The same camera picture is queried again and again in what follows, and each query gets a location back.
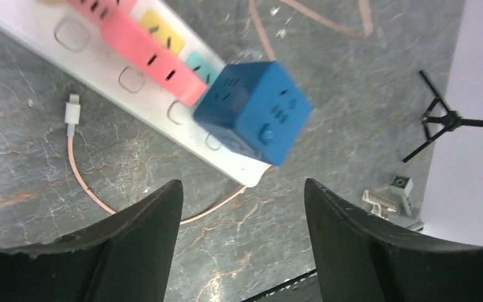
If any large white power strip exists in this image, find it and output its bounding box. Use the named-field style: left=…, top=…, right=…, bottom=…
left=0, top=1, right=268, bottom=187

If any blue cube socket adapter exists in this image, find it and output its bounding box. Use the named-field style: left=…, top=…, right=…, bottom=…
left=193, top=60, right=312, bottom=166

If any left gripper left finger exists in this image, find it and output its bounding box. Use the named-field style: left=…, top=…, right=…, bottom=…
left=0, top=179, right=184, bottom=301

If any black microphone tripod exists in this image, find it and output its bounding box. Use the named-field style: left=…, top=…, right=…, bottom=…
left=402, top=70, right=483, bottom=163

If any grey small bracket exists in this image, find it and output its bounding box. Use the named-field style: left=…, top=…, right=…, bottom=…
left=389, top=174, right=425, bottom=233

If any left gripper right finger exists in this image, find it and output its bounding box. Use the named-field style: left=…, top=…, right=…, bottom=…
left=304, top=179, right=483, bottom=301

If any pink plug adapter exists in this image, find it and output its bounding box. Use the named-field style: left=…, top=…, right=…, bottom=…
left=68, top=0, right=207, bottom=106

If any white comb-like part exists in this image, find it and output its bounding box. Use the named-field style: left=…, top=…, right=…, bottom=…
left=362, top=189, right=397, bottom=220

